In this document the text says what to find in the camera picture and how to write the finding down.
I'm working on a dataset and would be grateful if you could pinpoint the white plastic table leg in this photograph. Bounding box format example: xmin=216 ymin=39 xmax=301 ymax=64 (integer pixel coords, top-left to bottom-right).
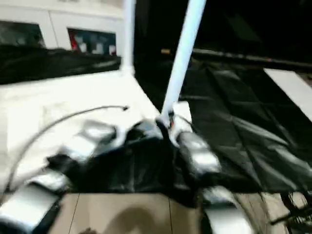
xmin=120 ymin=0 xmax=137 ymax=74
xmin=159 ymin=0 xmax=207 ymax=122

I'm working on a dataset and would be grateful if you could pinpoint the white plastic table top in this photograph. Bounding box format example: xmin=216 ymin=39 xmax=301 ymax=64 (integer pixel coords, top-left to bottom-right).
xmin=0 ymin=70 xmax=168 ymax=195

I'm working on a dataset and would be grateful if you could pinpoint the black plastic mat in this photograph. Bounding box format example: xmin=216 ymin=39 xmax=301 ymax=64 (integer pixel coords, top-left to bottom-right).
xmin=0 ymin=45 xmax=312 ymax=208

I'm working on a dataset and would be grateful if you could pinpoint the red package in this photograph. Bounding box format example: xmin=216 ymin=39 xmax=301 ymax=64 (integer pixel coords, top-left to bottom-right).
xmin=69 ymin=31 xmax=78 ymax=51

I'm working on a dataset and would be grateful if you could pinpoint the dark metal rod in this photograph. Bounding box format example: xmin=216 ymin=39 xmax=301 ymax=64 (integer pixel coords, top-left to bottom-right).
xmin=192 ymin=48 xmax=312 ymax=71

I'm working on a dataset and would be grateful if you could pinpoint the white flat board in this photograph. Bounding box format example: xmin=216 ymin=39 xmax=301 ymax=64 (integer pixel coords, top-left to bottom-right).
xmin=264 ymin=68 xmax=312 ymax=114

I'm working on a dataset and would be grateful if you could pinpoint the white glass-door cabinet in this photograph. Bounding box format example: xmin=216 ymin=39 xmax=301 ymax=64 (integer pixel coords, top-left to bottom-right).
xmin=0 ymin=0 xmax=125 ymax=56

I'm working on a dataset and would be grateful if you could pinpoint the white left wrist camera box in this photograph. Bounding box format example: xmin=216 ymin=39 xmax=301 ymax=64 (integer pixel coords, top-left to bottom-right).
xmin=111 ymin=121 xmax=129 ymax=147

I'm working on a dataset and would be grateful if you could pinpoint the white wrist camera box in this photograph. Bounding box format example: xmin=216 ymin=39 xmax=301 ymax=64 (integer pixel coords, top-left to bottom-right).
xmin=111 ymin=121 xmax=129 ymax=147
xmin=170 ymin=101 xmax=194 ymax=138

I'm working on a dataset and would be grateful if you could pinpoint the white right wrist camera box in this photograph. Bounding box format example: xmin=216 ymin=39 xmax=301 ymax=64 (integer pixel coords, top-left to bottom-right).
xmin=170 ymin=101 xmax=194 ymax=138

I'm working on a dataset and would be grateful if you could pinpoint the black left wrist camera cable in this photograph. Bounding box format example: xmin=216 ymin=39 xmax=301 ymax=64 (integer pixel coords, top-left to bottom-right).
xmin=6 ymin=105 xmax=130 ymax=192

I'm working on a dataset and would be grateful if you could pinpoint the black cable bundle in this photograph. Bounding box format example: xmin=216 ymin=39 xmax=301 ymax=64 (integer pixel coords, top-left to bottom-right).
xmin=280 ymin=189 xmax=312 ymax=213

